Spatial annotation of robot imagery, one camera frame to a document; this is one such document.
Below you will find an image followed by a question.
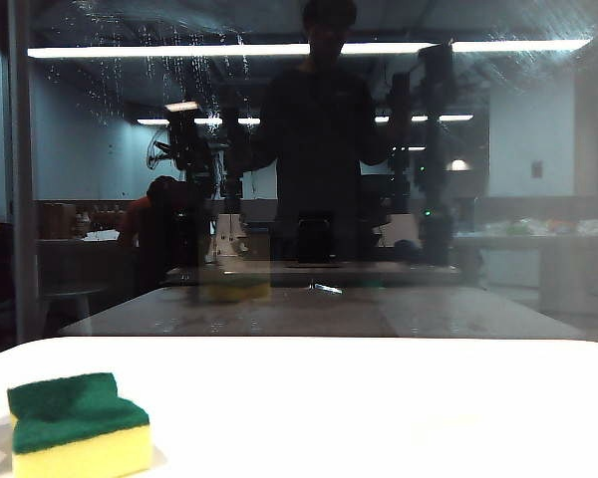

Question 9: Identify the green and yellow sponge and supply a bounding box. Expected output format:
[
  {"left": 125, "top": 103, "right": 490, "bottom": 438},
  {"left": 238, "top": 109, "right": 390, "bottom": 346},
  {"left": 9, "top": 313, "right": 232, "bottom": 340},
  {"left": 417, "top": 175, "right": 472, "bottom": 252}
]
[{"left": 6, "top": 371, "right": 155, "bottom": 478}]

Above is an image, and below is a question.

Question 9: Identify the round grey stool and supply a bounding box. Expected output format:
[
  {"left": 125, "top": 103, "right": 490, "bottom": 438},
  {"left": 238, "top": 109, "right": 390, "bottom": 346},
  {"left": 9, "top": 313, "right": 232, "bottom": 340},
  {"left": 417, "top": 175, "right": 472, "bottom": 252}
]
[{"left": 40, "top": 282, "right": 110, "bottom": 331}]

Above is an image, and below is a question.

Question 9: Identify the large glass pane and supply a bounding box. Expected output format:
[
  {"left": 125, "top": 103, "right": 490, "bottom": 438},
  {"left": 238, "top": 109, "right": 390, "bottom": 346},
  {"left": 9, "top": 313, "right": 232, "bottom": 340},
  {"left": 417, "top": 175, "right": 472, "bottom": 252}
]
[{"left": 28, "top": 0, "right": 598, "bottom": 346}]

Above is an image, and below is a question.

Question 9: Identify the grey vertical frame post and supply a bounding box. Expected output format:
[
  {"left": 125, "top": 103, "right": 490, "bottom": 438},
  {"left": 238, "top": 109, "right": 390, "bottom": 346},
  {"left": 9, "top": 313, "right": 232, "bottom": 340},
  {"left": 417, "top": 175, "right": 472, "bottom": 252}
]
[{"left": 3, "top": 0, "right": 47, "bottom": 346}]

